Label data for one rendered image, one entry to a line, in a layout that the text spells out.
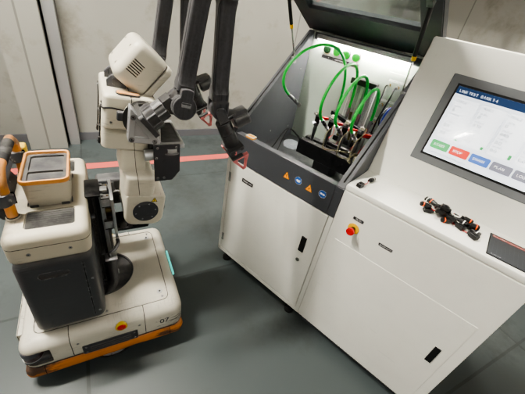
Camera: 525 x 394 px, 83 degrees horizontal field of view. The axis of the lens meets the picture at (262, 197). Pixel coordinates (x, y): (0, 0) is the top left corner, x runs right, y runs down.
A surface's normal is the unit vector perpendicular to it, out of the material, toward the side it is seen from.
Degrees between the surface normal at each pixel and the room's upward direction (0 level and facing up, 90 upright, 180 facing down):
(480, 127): 76
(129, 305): 0
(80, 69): 90
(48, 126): 90
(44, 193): 92
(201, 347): 0
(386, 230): 90
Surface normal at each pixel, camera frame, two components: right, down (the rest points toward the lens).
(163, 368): 0.16, -0.81
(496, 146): -0.59, 0.14
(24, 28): 0.44, 0.57
